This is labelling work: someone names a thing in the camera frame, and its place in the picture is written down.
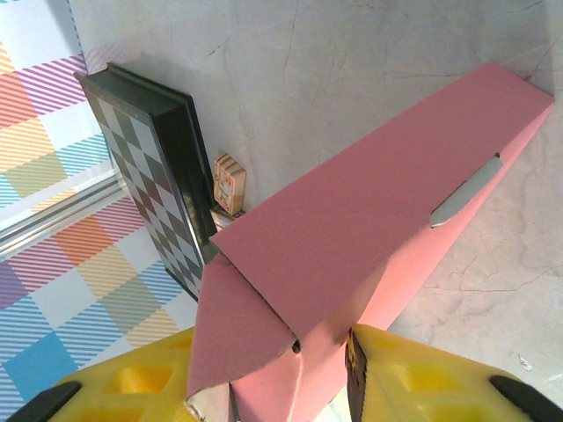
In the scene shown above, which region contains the pink paper box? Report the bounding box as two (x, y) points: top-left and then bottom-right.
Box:
(184, 62), (556, 422)

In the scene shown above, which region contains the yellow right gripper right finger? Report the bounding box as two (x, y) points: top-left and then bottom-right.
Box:
(344, 324), (563, 422)

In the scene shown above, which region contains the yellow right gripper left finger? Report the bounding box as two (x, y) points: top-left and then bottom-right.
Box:
(6, 327), (200, 422)

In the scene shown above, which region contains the aluminium side rail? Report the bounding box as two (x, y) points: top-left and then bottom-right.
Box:
(0, 172), (128, 261)

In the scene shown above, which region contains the black and white chessboard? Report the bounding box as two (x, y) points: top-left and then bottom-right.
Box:
(73, 62), (220, 304)

